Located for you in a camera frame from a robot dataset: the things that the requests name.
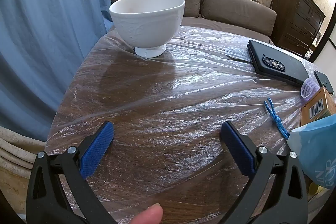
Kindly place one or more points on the light blue plastic bag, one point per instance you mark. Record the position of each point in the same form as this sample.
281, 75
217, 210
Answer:
315, 145

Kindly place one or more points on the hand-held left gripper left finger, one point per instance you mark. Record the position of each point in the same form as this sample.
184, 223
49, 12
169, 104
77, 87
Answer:
97, 150

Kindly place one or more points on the brown cardboard box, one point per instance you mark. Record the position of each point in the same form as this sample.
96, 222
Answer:
315, 106

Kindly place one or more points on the black folding phone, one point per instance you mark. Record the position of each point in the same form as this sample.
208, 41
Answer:
278, 69

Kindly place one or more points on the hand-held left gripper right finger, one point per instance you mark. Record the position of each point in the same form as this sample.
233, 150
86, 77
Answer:
237, 148

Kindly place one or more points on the beige patterned cloth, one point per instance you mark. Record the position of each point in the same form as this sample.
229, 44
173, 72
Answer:
15, 161

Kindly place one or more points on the blue curtain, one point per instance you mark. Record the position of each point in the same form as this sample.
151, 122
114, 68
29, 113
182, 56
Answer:
47, 29

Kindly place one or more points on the white footed ceramic bowl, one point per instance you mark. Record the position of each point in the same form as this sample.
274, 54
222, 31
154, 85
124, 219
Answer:
147, 19

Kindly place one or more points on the person's left hand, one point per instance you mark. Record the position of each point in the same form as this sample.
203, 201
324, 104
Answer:
147, 216

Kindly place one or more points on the brown sofa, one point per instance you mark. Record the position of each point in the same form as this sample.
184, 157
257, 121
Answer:
231, 8

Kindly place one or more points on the purple mesh plastic cup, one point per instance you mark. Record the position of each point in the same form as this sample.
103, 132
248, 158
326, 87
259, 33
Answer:
309, 88

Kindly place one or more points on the flat black device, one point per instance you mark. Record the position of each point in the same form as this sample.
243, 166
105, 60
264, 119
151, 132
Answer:
324, 81

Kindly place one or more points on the dark wooden dresser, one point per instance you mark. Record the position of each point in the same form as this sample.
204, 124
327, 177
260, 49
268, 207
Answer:
296, 19

